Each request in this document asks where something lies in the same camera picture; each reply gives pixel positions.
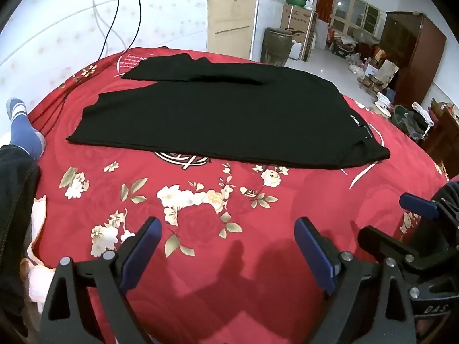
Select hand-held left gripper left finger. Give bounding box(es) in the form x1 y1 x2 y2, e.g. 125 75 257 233
38 217 163 344

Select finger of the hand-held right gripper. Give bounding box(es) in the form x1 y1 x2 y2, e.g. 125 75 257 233
400 183 459 248
359 225 431 273

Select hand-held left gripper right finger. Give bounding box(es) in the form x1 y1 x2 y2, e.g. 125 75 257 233
294 217 418 344

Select black pants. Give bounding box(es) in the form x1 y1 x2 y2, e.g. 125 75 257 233
65 53 391 170

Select brown wooden furniture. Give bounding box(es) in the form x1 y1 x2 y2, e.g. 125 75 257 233
422 107 459 180

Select pile of clothes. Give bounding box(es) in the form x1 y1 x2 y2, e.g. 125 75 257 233
392 102 435 141

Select white and pink cloth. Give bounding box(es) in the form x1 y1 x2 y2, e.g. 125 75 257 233
21 196 59 314

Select white hat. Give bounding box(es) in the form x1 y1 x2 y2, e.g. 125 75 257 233
374 92 394 118

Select red floral blanket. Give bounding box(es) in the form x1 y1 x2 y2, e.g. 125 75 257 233
22 46 452 344

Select person's dark jeans leg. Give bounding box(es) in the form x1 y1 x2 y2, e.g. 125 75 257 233
0 145 41 334

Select pile of household clutter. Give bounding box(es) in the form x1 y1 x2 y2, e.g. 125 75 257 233
328 29 399 94

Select brown wooden wardrobe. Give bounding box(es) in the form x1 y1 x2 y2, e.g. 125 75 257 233
379 11 447 109

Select person's blue socked foot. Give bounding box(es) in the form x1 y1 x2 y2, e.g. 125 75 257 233
6 98 46 159

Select white plastic jug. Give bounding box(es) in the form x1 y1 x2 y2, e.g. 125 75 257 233
288 39 305 61

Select brown ceramic jar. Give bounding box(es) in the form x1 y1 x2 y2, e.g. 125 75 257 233
260 27 295 68

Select cardboard box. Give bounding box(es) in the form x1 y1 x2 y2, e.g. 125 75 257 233
281 3 318 61

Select red curtain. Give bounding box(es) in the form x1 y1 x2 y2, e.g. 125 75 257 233
316 0 338 23

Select tan wooden board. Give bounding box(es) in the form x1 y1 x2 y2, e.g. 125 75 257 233
207 0 259 60

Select black cable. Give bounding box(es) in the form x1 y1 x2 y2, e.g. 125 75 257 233
96 0 120 62
123 0 143 50

